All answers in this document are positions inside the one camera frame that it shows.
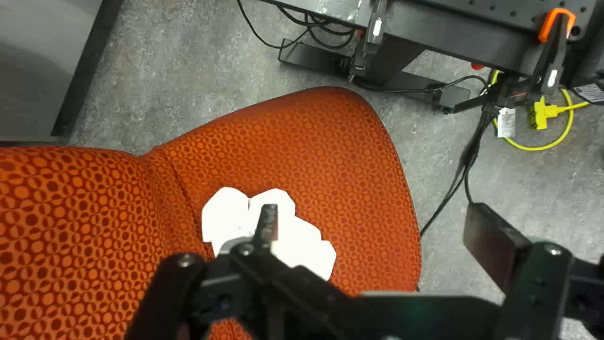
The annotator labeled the orange patterned chair seat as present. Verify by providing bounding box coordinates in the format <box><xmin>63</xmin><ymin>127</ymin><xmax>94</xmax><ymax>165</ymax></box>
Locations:
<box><xmin>154</xmin><ymin>88</ymin><xmax>420</xmax><ymax>295</ymax></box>

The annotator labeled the orange and black clamp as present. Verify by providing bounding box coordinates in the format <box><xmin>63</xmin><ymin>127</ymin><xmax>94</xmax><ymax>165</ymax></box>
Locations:
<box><xmin>530</xmin><ymin>8</ymin><xmax>575</xmax><ymax>97</ymax></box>

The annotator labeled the black metal table frame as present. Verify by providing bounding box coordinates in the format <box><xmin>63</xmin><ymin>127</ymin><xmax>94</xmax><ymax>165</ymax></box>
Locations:
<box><xmin>265</xmin><ymin>0</ymin><xmax>604</xmax><ymax>88</ymax></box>

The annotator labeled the yellow power cable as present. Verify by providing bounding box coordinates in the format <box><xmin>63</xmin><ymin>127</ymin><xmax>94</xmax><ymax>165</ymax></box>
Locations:
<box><xmin>488</xmin><ymin>71</ymin><xmax>590</xmax><ymax>154</ymax></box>

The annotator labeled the white waffle-weave T-shirt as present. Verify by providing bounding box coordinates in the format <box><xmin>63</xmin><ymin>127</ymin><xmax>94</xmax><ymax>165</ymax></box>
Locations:
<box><xmin>199</xmin><ymin>188</ymin><xmax>335</xmax><ymax>280</ymax></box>

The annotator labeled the black and silver clamp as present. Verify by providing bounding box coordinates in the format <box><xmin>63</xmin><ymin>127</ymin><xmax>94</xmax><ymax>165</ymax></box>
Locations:
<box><xmin>348</xmin><ymin>0</ymin><xmax>390</xmax><ymax>86</ymax></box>

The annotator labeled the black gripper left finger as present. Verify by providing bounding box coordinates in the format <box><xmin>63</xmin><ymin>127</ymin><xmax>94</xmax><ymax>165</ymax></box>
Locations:
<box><xmin>214</xmin><ymin>205</ymin><xmax>277</xmax><ymax>258</ymax></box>

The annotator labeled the black cable on floor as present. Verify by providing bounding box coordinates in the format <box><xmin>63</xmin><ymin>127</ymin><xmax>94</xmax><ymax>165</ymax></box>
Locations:
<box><xmin>418</xmin><ymin>74</ymin><xmax>505</xmax><ymax>239</ymax></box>

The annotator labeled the orange patterned chair backrest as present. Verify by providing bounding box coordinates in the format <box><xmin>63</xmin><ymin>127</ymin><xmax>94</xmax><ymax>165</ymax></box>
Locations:
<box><xmin>0</xmin><ymin>146</ymin><xmax>252</xmax><ymax>340</ymax></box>

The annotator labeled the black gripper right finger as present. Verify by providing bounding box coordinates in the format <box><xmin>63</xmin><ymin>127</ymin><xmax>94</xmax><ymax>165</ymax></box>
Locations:
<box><xmin>462</xmin><ymin>203</ymin><xmax>530</xmax><ymax>294</ymax></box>

